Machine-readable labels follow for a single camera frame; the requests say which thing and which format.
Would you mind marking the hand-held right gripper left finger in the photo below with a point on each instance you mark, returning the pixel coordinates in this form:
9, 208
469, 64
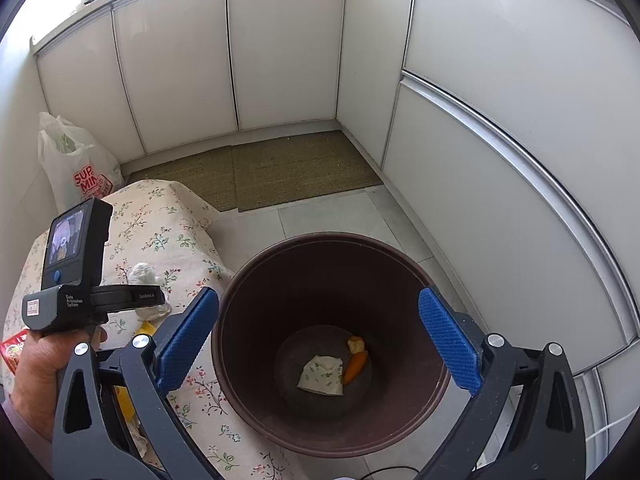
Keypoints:
185, 335

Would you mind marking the woven straw mat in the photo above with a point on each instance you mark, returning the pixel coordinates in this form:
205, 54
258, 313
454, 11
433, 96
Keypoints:
190, 175
300, 170

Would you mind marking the pale yellow food scrap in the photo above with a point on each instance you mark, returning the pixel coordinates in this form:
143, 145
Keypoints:
356, 345

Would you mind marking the floral tablecloth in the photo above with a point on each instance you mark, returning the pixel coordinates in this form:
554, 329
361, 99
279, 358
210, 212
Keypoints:
165, 240

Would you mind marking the yellow wrapper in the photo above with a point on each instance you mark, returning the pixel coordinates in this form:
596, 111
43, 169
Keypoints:
146, 329

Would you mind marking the person's left hand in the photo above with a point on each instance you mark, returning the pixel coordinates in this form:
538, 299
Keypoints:
40, 375

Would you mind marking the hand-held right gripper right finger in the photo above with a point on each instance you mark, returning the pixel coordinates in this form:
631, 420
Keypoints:
450, 340

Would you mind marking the brown plastic bin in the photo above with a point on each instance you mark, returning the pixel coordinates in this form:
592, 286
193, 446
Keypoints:
325, 285

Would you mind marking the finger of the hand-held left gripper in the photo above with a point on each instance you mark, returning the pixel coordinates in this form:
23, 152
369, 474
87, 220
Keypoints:
135, 299

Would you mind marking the row of white cabinet doors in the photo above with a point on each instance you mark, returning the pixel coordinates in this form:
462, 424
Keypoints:
280, 50

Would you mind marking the silver white wrapper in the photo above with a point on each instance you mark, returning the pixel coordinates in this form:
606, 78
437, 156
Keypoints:
137, 437

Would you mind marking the red printed packet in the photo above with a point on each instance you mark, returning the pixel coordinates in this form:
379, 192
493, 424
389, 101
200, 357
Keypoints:
12, 352

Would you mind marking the crumpled white tissue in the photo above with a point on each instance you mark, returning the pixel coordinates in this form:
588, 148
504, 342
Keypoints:
142, 275

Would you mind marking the orange carrot piece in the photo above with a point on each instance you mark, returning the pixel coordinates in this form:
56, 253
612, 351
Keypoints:
356, 366

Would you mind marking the white plastic shopping bag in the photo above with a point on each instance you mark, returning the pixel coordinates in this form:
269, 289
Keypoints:
65, 160

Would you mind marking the floral paper napkin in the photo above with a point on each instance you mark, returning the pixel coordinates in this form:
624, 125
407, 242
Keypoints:
322, 375

